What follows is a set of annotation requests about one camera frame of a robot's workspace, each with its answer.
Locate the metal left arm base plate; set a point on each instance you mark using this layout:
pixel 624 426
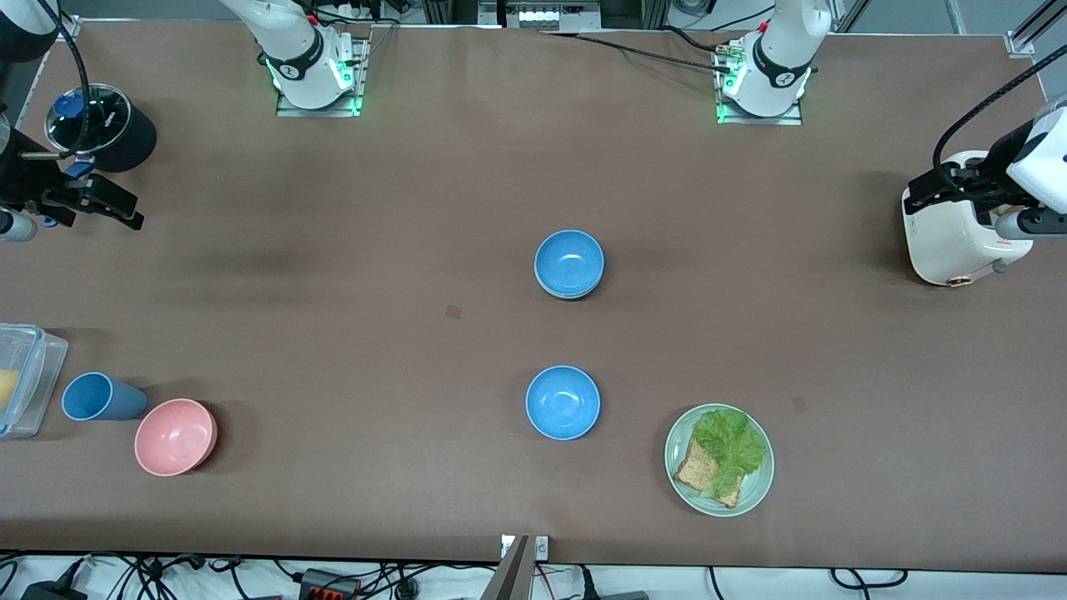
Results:
pixel 788 117

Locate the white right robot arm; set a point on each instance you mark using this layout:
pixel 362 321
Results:
pixel 292 50

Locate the white toaster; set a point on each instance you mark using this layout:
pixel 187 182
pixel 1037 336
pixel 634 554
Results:
pixel 942 242

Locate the blue bowl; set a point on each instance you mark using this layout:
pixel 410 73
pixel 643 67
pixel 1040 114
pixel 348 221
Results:
pixel 563 402
pixel 569 260

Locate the black red power strip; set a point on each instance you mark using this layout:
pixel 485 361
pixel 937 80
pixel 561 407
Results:
pixel 329 585

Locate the black power adapter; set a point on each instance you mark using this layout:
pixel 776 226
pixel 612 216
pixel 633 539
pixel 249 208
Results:
pixel 50 592

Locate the blue cup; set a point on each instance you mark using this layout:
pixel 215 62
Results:
pixel 96 397

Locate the brown bread slice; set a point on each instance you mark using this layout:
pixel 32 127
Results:
pixel 693 471

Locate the grey electrical box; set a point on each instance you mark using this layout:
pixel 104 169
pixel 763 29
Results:
pixel 550 12

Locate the small metal bracket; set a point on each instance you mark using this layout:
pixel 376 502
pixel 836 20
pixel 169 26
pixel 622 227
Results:
pixel 542 547

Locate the grey camera post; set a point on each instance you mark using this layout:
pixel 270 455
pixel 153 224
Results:
pixel 510 575

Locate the sage green bowl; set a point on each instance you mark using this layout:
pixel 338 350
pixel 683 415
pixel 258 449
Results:
pixel 560 295

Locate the pale green plate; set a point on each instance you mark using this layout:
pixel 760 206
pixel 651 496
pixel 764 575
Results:
pixel 754 487

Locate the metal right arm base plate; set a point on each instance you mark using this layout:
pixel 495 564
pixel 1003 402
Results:
pixel 354 83

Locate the glass pot lid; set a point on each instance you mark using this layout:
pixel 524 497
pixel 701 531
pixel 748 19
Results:
pixel 104 117

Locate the yellow food piece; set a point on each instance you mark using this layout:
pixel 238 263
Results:
pixel 7 390

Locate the green lettuce leaf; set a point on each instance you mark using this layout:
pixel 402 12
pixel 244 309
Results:
pixel 729 442

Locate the pink bowl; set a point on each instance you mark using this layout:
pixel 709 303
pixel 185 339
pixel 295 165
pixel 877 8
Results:
pixel 175 437

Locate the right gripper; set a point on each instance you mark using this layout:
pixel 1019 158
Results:
pixel 25 181

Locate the clear plastic container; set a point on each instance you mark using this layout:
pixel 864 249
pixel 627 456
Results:
pixel 37 367

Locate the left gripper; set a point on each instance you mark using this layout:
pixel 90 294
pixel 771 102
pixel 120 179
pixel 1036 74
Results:
pixel 989 176

